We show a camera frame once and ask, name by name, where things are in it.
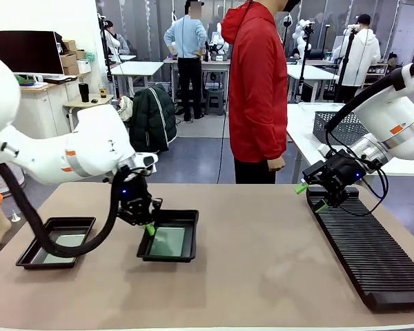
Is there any black braided right arm hose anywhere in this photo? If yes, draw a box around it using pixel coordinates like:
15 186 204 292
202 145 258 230
325 54 414 132

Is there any seated person grey top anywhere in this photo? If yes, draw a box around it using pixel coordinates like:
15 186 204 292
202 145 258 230
105 20 131 57

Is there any grey background workbench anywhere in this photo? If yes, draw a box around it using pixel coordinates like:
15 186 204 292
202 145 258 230
164 57 232 113

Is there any grey step stool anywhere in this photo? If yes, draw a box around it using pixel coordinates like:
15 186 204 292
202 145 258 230
206 88 225 117

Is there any black braided left arm hose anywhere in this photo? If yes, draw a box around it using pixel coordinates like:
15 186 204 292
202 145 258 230
0 164 132 259

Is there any white cabinet wooden top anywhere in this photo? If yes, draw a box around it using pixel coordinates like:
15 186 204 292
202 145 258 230
15 79 74 139

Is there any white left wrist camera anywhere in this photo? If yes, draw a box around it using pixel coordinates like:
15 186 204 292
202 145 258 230
134 153 159 174

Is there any black braided arm hose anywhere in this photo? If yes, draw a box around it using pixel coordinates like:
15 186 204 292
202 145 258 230
325 54 414 132
0 164 132 259

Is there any small wooden side desk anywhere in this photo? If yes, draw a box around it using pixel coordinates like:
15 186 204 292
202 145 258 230
62 93 115 134

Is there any black plastic ESD tray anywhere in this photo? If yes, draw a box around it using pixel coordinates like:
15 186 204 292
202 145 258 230
15 216 97 270
136 209 199 263

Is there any black slotted board rack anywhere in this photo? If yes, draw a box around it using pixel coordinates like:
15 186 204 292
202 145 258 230
306 185 414 310

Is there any person in red jacket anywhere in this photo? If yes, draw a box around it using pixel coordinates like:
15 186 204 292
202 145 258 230
220 0 302 185

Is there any green circuit board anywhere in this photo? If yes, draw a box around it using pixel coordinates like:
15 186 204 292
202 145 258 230
43 234 86 265
148 226 187 257

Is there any black camera tripod stand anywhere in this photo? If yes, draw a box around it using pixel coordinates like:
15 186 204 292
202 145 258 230
333 27 360 103

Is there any dark green jacket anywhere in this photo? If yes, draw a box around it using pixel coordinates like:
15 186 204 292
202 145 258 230
127 84 177 155

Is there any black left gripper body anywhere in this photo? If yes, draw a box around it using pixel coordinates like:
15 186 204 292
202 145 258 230
117 171 155 227

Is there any person's right hand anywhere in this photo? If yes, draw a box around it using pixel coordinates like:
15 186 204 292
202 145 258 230
266 158 286 172

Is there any person in white jacket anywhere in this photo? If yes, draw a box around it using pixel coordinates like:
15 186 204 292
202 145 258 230
333 13 382 103

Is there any grey mesh basket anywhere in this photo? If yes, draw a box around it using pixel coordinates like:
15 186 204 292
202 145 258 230
313 110 370 144

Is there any black computer monitor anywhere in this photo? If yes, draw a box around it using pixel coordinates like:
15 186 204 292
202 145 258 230
0 30 66 76

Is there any black keyboard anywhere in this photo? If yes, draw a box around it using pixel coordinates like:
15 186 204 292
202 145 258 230
43 75 79 85

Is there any person in light blue shirt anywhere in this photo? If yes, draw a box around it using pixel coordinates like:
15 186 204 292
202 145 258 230
164 0 210 121

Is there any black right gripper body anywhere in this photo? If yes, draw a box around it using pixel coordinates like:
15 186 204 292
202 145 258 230
302 150 364 208

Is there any white background table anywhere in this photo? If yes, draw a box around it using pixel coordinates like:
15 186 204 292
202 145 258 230
110 61 165 98

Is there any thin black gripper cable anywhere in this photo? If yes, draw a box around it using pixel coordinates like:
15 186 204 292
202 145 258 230
325 126 389 218

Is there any white cloth bag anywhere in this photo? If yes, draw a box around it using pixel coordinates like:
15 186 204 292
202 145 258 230
116 95 135 122

